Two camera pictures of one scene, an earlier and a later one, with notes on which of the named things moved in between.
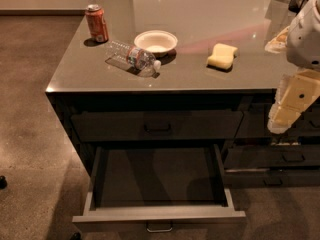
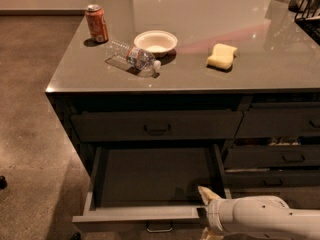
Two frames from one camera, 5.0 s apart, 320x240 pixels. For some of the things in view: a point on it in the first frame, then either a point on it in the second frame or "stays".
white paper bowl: (157, 41) stays
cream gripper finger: (281, 118) → (207, 194)
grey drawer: (272, 155) stays
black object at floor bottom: (76, 236) stays
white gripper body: (305, 40) → (216, 216)
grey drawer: (272, 179) stays
